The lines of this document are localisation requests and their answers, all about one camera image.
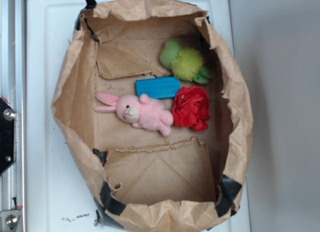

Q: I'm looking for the pink plush bunny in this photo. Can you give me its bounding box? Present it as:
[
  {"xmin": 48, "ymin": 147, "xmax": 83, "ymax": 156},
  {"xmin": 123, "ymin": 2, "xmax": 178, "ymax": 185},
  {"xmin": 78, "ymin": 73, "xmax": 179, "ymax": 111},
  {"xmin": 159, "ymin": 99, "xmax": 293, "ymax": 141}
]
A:
[{"xmin": 94, "ymin": 92, "xmax": 174, "ymax": 137}]

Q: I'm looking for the blue rectangular block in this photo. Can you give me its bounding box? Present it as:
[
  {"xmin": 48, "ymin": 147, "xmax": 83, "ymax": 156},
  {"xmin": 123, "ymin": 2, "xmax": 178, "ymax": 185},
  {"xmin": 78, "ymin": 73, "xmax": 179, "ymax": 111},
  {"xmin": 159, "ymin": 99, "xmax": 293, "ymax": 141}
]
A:
[{"xmin": 135, "ymin": 76, "xmax": 181, "ymax": 100}]

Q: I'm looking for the red crumpled paper ball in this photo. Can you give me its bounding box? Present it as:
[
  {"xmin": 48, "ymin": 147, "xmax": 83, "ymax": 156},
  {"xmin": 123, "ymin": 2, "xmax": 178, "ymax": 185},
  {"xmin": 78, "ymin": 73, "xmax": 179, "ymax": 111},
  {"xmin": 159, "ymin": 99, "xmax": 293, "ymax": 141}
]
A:
[{"xmin": 171, "ymin": 86, "xmax": 210, "ymax": 132}]

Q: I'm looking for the green fuzzy plush toy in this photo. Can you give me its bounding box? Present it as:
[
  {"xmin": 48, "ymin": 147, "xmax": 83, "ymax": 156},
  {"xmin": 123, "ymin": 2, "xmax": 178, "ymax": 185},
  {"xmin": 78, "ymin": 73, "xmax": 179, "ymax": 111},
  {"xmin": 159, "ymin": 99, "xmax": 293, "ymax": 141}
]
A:
[{"xmin": 159, "ymin": 39, "xmax": 213, "ymax": 85}]

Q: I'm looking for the brown paper bag tray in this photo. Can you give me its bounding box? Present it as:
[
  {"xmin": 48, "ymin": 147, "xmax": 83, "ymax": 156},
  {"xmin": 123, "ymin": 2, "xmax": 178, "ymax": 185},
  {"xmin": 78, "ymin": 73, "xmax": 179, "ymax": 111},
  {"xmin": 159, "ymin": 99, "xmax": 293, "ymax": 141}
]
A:
[{"xmin": 52, "ymin": 0, "xmax": 253, "ymax": 232}]

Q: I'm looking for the black metal bracket plate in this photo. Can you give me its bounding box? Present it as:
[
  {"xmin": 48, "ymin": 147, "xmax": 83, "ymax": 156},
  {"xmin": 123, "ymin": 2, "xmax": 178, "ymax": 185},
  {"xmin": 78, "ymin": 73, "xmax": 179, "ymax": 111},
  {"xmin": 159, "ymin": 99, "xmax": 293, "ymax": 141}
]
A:
[{"xmin": 0, "ymin": 97, "xmax": 17, "ymax": 176}]

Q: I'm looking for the aluminium frame rail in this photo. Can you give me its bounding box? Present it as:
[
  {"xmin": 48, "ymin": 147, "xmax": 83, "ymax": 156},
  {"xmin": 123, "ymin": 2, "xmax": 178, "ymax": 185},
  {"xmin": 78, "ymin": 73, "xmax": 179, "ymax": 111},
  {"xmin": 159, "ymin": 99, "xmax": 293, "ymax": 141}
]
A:
[{"xmin": 0, "ymin": 0, "xmax": 27, "ymax": 232}]

